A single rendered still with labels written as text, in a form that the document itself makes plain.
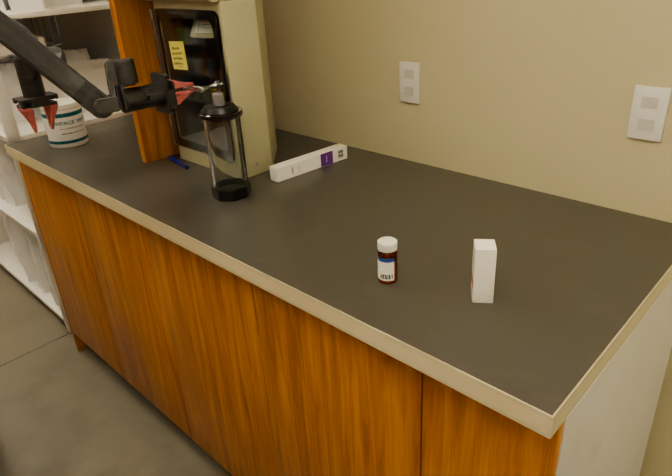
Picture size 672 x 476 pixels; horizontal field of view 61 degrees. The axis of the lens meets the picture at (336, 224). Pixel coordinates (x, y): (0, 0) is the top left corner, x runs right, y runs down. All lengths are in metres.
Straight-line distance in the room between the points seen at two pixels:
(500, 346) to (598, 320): 0.18
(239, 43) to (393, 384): 0.95
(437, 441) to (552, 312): 0.30
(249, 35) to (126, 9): 0.40
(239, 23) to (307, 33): 0.42
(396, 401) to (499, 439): 0.20
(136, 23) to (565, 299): 1.37
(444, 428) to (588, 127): 0.78
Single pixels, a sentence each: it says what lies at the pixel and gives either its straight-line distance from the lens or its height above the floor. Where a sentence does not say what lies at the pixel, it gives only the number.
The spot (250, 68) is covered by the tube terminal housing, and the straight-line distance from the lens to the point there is 1.59.
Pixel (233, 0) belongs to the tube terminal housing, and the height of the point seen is 1.41.
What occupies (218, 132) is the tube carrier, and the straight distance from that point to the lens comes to 1.43.
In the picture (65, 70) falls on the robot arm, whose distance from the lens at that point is 1.48.
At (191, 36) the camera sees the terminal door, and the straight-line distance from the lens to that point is 1.63.
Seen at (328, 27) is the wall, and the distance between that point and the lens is 1.86.
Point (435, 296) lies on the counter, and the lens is 1.04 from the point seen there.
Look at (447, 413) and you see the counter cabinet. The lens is 1.00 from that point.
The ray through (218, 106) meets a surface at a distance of 1.45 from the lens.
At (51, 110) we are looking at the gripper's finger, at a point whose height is 1.15.
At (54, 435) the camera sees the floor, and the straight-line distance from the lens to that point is 2.39.
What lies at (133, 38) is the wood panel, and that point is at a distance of 1.82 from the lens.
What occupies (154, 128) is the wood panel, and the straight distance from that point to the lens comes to 1.88.
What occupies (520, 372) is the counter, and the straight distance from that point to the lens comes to 0.90.
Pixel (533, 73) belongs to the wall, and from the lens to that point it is 1.48.
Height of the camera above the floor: 1.51
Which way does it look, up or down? 26 degrees down
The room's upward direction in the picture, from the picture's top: 3 degrees counter-clockwise
